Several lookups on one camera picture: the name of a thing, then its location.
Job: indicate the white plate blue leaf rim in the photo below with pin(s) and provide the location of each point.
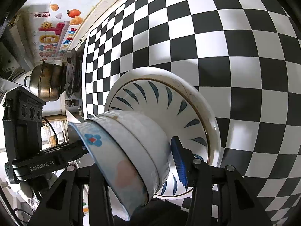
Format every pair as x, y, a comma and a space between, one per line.
165, 106

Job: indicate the black gas stove burner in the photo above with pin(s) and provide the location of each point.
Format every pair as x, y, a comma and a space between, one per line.
73, 75

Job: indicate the white plate with grey pattern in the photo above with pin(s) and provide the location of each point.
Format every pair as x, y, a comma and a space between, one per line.
194, 97

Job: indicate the white bowl flower pattern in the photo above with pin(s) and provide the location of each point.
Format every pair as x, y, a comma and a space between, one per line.
129, 190

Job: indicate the colourful wall sticker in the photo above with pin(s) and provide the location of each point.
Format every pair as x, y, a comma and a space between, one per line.
53, 31

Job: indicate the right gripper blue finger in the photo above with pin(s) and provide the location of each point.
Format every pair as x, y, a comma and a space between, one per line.
183, 160

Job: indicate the steel steamer pot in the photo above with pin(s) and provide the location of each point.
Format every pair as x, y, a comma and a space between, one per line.
47, 81

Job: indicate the black white checkered mat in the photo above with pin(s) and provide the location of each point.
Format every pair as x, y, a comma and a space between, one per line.
243, 56

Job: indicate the white bowl dark rim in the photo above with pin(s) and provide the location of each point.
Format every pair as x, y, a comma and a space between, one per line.
143, 141

